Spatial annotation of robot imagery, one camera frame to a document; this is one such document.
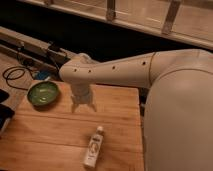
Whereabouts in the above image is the black object at left edge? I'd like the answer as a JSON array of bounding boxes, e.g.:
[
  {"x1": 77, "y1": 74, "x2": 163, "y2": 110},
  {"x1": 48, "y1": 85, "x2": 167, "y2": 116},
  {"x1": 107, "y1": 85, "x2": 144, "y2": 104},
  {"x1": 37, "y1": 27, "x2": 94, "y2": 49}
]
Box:
[{"x1": 0, "y1": 89, "x2": 15, "y2": 132}]

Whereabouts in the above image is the blue object on floor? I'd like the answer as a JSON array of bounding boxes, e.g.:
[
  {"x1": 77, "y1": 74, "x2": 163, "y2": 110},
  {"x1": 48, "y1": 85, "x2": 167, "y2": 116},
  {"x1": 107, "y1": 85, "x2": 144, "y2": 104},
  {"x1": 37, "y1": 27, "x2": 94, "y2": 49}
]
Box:
[{"x1": 34, "y1": 71, "x2": 50, "y2": 80}]

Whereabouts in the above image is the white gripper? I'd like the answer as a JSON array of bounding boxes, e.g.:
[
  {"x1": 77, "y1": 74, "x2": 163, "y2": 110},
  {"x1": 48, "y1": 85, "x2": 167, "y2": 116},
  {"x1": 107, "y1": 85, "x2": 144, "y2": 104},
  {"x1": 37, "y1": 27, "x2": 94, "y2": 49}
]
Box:
[{"x1": 71, "y1": 84, "x2": 97, "y2": 113}]

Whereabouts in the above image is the window frame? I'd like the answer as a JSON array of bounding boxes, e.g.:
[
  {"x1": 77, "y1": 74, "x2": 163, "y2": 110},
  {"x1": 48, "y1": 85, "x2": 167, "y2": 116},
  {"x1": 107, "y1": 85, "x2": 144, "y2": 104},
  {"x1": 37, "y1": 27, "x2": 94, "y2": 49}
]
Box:
[{"x1": 20, "y1": 0, "x2": 213, "y2": 50}]

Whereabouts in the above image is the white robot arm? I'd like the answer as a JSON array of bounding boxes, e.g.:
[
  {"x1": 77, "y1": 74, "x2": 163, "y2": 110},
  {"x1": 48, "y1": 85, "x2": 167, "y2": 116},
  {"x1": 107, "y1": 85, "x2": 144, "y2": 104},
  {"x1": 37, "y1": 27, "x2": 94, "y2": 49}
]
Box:
[{"x1": 59, "y1": 49, "x2": 213, "y2": 171}]

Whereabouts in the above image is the green ceramic bowl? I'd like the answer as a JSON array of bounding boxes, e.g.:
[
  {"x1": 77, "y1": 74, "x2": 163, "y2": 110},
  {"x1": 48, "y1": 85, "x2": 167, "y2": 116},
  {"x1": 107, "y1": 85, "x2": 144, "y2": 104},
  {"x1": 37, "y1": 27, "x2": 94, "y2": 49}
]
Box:
[{"x1": 27, "y1": 81, "x2": 60, "y2": 106}]

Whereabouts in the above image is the black power adapter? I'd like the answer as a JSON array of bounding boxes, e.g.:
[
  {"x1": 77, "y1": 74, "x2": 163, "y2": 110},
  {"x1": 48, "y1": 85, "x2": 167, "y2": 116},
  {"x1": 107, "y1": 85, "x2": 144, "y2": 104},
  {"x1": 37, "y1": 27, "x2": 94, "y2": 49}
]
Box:
[{"x1": 48, "y1": 43, "x2": 62, "y2": 53}]

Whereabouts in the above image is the black coiled cable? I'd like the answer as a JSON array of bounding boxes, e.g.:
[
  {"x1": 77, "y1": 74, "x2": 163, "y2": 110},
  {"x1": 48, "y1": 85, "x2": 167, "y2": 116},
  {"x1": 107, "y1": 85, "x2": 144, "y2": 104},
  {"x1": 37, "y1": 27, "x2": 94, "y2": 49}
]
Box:
[{"x1": 2, "y1": 65, "x2": 36, "y2": 91}]

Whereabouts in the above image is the wooden baseboard rail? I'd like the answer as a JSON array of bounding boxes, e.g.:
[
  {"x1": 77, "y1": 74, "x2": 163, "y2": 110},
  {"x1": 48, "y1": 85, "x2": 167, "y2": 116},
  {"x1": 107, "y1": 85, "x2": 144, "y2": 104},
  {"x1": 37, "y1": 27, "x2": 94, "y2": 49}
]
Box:
[{"x1": 0, "y1": 25, "x2": 100, "y2": 75}]

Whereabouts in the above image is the white plastic bottle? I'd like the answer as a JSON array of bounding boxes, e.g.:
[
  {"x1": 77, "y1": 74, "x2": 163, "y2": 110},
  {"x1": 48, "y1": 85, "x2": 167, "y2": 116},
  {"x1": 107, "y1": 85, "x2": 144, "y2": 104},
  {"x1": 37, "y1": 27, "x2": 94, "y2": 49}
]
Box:
[{"x1": 83, "y1": 126, "x2": 104, "y2": 169}]

